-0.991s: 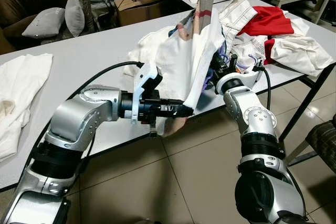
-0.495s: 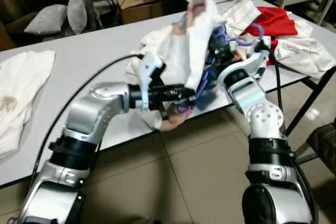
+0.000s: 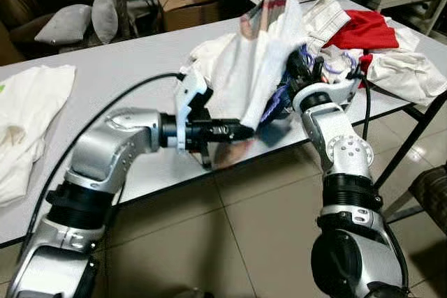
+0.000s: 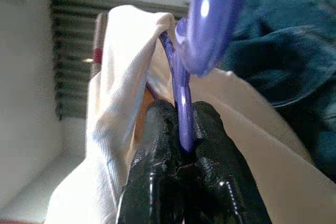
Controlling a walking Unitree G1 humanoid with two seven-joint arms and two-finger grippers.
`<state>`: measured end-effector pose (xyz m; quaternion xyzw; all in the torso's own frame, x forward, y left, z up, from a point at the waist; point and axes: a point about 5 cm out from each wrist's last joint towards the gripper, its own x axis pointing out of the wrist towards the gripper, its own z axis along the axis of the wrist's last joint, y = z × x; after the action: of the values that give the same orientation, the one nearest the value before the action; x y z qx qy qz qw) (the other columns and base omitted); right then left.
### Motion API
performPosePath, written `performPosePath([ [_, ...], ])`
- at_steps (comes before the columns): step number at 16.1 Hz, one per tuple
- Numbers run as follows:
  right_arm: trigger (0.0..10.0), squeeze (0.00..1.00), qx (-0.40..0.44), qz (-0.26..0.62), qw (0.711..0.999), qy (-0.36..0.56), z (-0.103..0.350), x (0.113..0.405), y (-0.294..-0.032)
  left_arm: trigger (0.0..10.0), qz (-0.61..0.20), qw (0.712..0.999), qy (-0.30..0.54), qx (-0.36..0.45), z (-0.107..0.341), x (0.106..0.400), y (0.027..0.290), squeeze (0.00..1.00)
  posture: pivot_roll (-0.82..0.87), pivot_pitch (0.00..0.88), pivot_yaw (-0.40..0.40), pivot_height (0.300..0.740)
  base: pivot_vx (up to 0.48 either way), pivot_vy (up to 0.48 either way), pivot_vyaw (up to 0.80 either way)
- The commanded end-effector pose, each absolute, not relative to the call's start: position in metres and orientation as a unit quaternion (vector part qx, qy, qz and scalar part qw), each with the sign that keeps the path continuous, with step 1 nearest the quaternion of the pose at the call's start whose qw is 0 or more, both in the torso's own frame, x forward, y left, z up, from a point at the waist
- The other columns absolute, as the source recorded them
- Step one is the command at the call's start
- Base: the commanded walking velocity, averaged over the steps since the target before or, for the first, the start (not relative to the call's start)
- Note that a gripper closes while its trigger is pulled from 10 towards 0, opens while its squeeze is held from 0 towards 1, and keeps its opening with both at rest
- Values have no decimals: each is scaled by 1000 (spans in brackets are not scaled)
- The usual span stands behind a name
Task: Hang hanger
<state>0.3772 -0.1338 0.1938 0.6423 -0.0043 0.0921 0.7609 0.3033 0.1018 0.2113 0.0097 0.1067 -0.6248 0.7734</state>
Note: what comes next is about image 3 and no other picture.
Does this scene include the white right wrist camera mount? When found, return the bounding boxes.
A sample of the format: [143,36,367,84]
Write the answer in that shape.
[295,77,361,108]

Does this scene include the red t-shirt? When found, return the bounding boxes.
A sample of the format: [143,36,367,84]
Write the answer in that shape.
[323,10,400,91]

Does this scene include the black metal table frame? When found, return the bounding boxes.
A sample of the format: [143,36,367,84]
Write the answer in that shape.
[372,91,447,223]

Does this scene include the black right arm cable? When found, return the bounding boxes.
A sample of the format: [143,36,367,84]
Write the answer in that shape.
[344,66,372,144]

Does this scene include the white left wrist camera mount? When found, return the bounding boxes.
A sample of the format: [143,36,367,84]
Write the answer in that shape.
[174,70,211,154]

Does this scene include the white crumpled garment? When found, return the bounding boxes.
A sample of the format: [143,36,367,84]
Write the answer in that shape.
[365,29,447,107]

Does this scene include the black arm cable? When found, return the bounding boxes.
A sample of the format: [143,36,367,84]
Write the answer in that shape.
[344,66,372,144]
[20,70,186,260]

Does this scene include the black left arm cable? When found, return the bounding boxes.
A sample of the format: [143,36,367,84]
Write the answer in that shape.
[20,70,186,260]

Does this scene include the brown plaid chair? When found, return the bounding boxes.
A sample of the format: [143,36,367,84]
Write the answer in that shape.
[408,164,447,234]

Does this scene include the narrow grey pillow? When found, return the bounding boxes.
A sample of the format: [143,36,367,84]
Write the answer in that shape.
[91,0,120,45]

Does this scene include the wide grey pillow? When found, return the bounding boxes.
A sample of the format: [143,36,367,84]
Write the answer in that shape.
[34,3,94,46]

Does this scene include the open cardboard box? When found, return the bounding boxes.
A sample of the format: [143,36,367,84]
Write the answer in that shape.
[156,0,226,33]

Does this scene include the white stitched trousers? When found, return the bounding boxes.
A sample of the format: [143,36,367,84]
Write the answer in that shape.
[302,0,352,58]

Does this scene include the cream garment with red print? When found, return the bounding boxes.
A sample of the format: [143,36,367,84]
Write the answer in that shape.
[187,0,309,133]

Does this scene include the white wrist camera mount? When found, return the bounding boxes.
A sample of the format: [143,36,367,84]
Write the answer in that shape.
[295,77,361,108]
[174,70,211,154]

